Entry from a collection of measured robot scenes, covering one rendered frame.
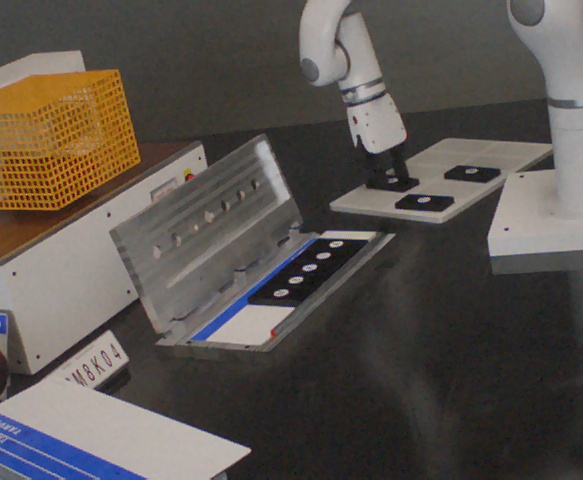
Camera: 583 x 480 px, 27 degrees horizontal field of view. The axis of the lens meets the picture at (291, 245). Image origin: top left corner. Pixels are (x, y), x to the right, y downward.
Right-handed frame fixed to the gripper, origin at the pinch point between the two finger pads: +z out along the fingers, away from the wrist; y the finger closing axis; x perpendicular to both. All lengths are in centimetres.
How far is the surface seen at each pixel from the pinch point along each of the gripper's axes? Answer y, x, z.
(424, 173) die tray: 7.8, -0.9, 2.8
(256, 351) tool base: -64, -30, 8
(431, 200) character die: -5.9, -14.6, 4.6
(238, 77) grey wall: 99, 165, -18
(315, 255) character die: -35.5, -14.5, 3.5
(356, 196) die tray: -6.9, 3.8, 1.8
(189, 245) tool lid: -56, -10, -7
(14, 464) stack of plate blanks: -108, -40, 2
